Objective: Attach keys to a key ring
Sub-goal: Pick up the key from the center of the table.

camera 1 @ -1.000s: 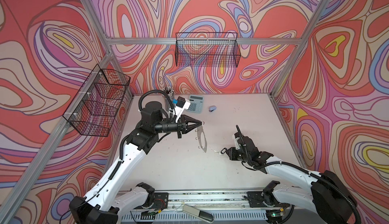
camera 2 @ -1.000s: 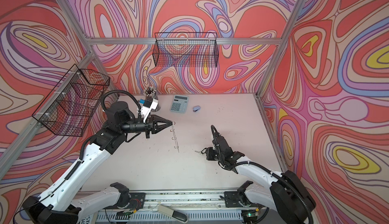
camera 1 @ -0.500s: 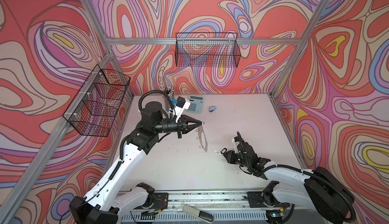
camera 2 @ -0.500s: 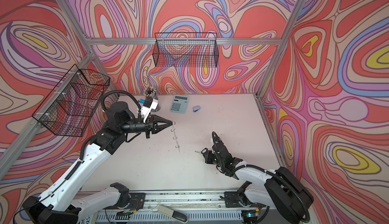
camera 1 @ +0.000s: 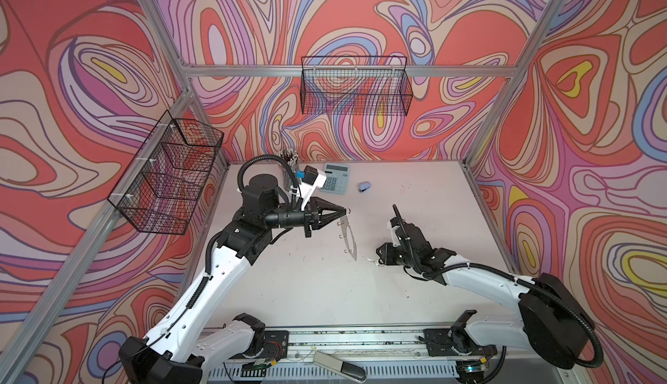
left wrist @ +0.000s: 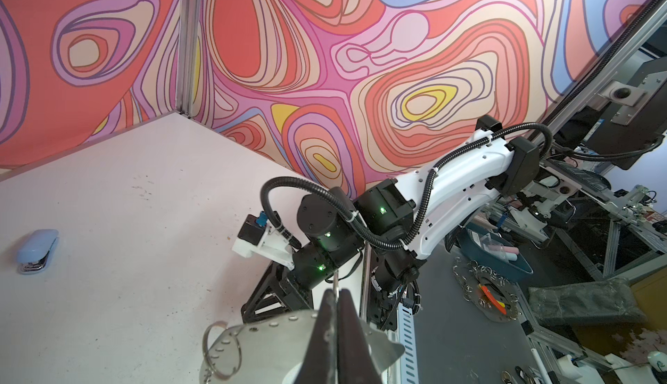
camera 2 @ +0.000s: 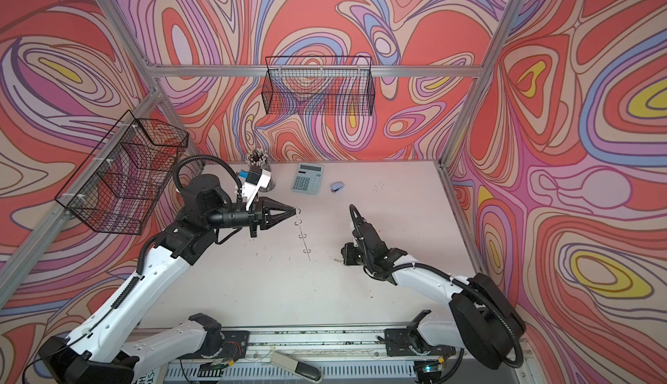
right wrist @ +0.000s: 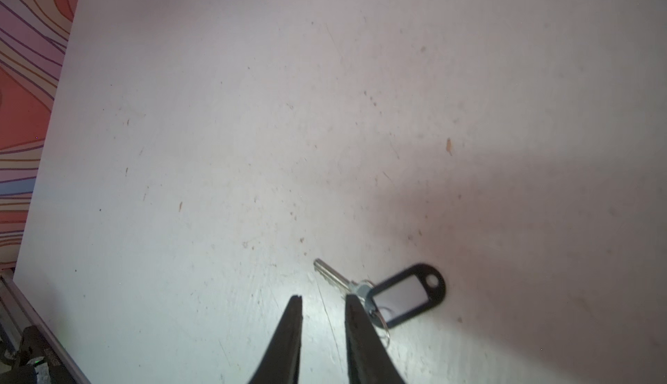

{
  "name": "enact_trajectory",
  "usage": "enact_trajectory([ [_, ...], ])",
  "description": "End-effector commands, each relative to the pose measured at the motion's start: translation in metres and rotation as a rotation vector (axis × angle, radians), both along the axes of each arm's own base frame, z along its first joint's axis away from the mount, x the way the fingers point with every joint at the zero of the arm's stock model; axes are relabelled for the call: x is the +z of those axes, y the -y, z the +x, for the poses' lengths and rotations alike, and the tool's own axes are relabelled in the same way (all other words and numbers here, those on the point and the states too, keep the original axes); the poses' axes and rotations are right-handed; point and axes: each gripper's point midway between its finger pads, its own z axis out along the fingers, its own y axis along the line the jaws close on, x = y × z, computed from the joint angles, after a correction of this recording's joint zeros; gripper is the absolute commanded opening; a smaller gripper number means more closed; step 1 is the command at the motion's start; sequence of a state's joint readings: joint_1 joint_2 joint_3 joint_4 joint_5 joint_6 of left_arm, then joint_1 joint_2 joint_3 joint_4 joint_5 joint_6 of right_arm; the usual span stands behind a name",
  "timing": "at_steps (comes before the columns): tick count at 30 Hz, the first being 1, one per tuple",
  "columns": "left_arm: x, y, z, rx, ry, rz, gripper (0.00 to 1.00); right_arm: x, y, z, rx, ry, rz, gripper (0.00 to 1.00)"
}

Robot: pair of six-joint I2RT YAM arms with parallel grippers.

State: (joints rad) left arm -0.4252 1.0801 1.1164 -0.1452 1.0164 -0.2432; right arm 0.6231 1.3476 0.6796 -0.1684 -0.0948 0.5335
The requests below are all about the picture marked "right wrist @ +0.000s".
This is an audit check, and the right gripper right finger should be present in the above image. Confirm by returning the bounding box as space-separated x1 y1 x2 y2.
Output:
345 295 406 384

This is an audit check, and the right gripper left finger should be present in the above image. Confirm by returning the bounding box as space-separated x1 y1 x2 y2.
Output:
249 295 303 384

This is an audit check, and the silver key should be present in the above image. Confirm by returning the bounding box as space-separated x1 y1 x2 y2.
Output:
314 259 375 302

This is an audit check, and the black key tag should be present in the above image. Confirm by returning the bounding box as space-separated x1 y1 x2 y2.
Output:
364 262 447 329

